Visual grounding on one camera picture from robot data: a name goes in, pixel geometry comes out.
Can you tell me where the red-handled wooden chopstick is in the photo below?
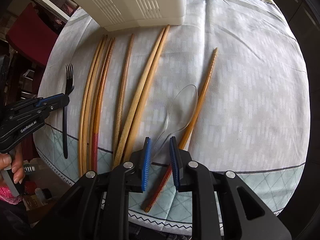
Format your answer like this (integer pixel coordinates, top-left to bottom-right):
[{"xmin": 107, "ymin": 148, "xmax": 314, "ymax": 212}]
[{"xmin": 90, "ymin": 37, "xmax": 114, "ymax": 172}]

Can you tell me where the white plastic utensil holder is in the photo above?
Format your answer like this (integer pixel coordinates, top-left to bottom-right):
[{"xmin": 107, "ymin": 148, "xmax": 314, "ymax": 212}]
[{"xmin": 73, "ymin": 0, "xmax": 187, "ymax": 31}]

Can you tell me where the dark red-brown chopstick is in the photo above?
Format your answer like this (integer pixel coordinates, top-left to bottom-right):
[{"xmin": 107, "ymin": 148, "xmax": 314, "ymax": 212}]
[{"xmin": 144, "ymin": 47, "xmax": 218, "ymax": 212}]

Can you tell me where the speckled brown chopstick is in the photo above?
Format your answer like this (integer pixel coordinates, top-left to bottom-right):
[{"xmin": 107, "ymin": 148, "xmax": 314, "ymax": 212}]
[{"xmin": 113, "ymin": 34, "xmax": 135, "ymax": 159}]

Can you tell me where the red upholstered wooden chair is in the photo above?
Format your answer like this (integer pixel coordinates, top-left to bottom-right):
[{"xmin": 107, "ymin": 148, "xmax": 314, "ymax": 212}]
[{"xmin": 5, "ymin": 3, "xmax": 58, "ymax": 68}]

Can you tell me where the patterned grey green tablecloth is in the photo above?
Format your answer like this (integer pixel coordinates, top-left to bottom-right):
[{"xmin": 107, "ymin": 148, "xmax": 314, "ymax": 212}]
[{"xmin": 34, "ymin": 0, "xmax": 310, "ymax": 235}]

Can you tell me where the light bamboo chopstick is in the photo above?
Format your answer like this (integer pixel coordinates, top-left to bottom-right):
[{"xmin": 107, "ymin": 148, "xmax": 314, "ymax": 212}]
[
  {"xmin": 112, "ymin": 28, "xmax": 165, "ymax": 168},
  {"xmin": 123, "ymin": 25, "xmax": 170, "ymax": 162}
]

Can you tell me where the pale wooden chopstick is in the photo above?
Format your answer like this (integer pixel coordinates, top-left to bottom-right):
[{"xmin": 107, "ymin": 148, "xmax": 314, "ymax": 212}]
[
  {"xmin": 82, "ymin": 35, "xmax": 108, "ymax": 174},
  {"xmin": 78, "ymin": 35, "xmax": 104, "ymax": 178}
]

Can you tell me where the black plastic fork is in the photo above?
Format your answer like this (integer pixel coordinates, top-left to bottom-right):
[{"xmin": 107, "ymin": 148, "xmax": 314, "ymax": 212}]
[{"xmin": 62, "ymin": 63, "xmax": 75, "ymax": 160}]

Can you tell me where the clear plastic spoon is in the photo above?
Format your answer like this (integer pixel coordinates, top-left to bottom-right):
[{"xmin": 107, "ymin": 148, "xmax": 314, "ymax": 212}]
[{"xmin": 151, "ymin": 84, "xmax": 198, "ymax": 160}]

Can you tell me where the person's left hand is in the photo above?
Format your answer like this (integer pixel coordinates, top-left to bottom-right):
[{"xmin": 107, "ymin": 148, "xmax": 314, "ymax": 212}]
[{"xmin": 0, "ymin": 144, "xmax": 25, "ymax": 184}]

